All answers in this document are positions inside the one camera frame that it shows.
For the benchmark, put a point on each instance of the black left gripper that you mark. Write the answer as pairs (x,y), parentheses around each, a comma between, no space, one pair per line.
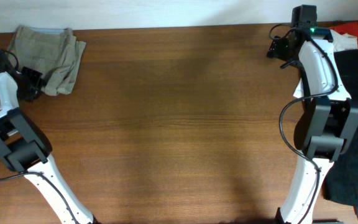
(38,81)

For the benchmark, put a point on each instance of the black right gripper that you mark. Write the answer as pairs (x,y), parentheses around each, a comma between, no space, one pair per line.
(276,50)

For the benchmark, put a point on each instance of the khaki shorts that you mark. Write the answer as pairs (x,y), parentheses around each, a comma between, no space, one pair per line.
(55,53)

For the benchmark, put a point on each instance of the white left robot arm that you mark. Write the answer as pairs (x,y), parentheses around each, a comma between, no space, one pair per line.
(25,149)

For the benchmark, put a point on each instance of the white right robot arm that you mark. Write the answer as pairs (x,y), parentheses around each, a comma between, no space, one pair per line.
(330,119)

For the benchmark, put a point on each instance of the white garment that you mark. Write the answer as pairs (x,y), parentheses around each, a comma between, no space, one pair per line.
(342,42)

